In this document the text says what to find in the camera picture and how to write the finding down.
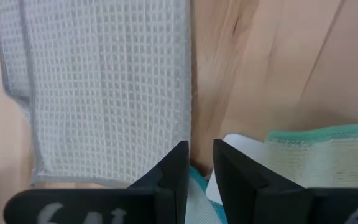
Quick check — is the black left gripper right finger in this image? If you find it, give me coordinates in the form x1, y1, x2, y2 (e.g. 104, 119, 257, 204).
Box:
213, 139, 358, 224

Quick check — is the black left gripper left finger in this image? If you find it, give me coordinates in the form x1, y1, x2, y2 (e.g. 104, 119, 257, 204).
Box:
3, 140, 190, 224

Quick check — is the grey waffle microfiber towel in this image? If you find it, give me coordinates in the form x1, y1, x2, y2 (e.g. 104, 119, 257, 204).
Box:
0, 0, 193, 187

